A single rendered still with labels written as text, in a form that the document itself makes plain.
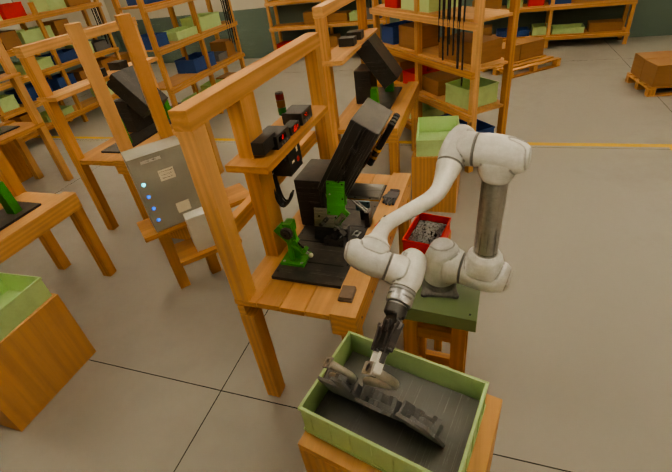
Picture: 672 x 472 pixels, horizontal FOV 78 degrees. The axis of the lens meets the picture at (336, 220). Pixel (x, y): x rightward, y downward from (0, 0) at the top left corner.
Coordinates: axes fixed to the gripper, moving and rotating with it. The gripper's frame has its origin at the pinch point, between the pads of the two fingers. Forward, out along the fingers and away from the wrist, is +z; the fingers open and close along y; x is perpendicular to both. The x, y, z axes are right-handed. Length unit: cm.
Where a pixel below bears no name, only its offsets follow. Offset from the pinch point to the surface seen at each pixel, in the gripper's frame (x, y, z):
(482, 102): 108, -179, -343
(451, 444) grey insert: 48, -16, 10
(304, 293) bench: -6, -91, -32
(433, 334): 55, -58, -38
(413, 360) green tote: 33.0, -32.6, -14.9
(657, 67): 336, -149, -585
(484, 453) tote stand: 61, -13, 7
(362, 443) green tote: 19.1, -25.4, 22.1
